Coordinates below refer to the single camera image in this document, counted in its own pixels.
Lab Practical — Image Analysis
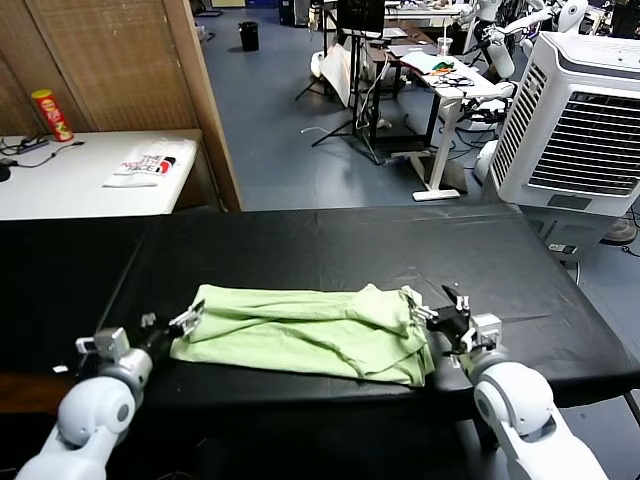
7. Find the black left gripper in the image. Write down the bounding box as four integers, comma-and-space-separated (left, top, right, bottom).
136, 298, 207, 359

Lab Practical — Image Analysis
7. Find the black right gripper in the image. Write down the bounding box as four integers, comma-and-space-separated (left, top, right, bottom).
400, 283, 474, 352

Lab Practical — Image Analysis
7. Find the light green t-shirt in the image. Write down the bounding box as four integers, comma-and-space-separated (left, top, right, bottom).
169, 282, 437, 388

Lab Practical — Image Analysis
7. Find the white rounded robot base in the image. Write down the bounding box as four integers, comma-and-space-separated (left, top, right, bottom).
472, 139, 501, 186

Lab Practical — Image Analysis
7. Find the black tablecloth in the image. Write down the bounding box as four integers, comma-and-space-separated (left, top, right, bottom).
0, 203, 635, 422

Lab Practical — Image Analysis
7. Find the white folded printed shirt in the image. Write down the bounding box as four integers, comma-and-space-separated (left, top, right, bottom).
102, 138, 194, 189

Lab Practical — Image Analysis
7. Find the white side table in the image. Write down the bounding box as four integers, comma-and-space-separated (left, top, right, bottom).
0, 128, 205, 221

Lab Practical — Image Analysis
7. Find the round gray stand base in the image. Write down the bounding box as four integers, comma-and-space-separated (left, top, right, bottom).
601, 216, 640, 246

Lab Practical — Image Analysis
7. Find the white standing desk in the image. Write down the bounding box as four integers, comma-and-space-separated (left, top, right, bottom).
386, 42, 516, 203

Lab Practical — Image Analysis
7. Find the white air cooler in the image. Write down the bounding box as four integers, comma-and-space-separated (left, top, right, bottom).
485, 30, 640, 218

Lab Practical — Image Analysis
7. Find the black power strip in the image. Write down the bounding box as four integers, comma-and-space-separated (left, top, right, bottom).
14, 133, 51, 152

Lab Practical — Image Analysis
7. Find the black monitor stand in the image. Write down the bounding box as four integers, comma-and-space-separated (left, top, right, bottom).
310, 29, 386, 167

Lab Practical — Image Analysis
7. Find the red chips can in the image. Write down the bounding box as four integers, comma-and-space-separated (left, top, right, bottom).
30, 88, 75, 143

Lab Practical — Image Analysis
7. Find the wooden partition screen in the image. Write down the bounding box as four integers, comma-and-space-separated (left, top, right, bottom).
0, 0, 245, 213

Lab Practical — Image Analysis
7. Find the white leaning board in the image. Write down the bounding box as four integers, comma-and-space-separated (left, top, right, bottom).
317, 42, 361, 109

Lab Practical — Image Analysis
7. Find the white humanoid robot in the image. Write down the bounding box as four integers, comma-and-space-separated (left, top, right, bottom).
461, 0, 518, 81
519, 0, 592, 56

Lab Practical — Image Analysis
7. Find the black trash bin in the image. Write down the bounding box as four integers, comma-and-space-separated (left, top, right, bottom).
237, 21, 261, 52

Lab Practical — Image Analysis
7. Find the black monitor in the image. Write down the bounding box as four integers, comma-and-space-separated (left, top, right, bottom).
336, 0, 387, 39

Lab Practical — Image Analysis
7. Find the gray right wrist camera box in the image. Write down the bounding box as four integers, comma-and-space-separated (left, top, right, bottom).
459, 313, 503, 352

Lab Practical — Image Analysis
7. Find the gray wrist camera box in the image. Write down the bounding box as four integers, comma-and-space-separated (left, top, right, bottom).
459, 313, 503, 352
74, 327, 132, 362

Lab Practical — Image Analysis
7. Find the gray left wrist camera box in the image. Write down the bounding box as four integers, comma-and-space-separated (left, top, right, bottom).
74, 327, 132, 362

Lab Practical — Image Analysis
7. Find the black cable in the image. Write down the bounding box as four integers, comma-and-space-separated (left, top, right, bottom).
0, 134, 87, 169

